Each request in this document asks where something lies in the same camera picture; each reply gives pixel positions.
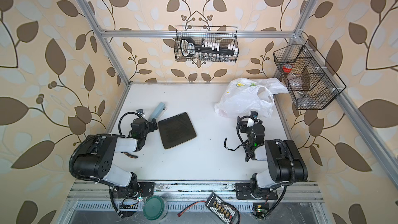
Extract white plastic bag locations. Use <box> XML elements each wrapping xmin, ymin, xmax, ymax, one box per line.
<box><xmin>215</xmin><ymin>78</ymin><xmax>288</xmax><ymax>118</ymax></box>

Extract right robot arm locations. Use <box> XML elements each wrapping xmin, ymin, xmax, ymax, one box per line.
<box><xmin>234</xmin><ymin>111</ymin><xmax>308</xmax><ymax>200</ymax></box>

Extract green round lid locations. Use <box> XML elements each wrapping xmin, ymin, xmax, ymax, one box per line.
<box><xmin>143</xmin><ymin>196</ymin><xmax>167</xmax><ymax>221</ymax></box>

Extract black tool set in basket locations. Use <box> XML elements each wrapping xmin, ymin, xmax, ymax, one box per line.
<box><xmin>179</xmin><ymin>37</ymin><xmax>239</xmax><ymax>57</ymax></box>

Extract small circuit board right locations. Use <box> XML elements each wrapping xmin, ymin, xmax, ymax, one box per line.
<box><xmin>253</xmin><ymin>202</ymin><xmax>269</xmax><ymax>219</ymax></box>

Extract black square tray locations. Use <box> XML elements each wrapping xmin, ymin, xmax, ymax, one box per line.
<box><xmin>158</xmin><ymin>112</ymin><xmax>197</xmax><ymax>149</ymax></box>

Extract black wire basket right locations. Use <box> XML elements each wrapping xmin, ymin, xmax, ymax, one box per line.
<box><xmin>273</xmin><ymin>39</ymin><xmax>346</xmax><ymax>110</ymax></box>

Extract black wire basket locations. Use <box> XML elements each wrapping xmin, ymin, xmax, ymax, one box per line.
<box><xmin>273</xmin><ymin>39</ymin><xmax>346</xmax><ymax>110</ymax></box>
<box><xmin>174</xmin><ymin>25</ymin><xmax>239</xmax><ymax>63</ymax></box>

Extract light blue stapler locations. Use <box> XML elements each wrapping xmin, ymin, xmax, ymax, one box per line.
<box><xmin>148</xmin><ymin>102</ymin><xmax>167</xmax><ymax>121</ymax></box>

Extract red cap plastic bottle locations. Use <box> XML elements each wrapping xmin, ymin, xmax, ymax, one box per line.
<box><xmin>283</xmin><ymin>63</ymin><xmax>309</xmax><ymax>97</ymax></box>

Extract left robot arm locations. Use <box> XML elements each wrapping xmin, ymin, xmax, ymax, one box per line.
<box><xmin>68</xmin><ymin>110</ymin><xmax>159</xmax><ymax>198</ymax></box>

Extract black connector board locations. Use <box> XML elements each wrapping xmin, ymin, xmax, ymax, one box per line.
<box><xmin>205</xmin><ymin>192</ymin><xmax>240</xmax><ymax>224</ymax></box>

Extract orange handled pliers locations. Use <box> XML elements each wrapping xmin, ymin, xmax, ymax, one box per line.
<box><xmin>123</xmin><ymin>152</ymin><xmax>138</xmax><ymax>159</ymax></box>

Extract black wire basket centre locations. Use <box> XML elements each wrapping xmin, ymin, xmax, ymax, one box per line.
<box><xmin>174</xmin><ymin>25</ymin><xmax>239</xmax><ymax>63</ymax></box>

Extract red black cable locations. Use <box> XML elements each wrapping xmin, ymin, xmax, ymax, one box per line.
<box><xmin>177</xmin><ymin>201</ymin><xmax>207</xmax><ymax>217</ymax></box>

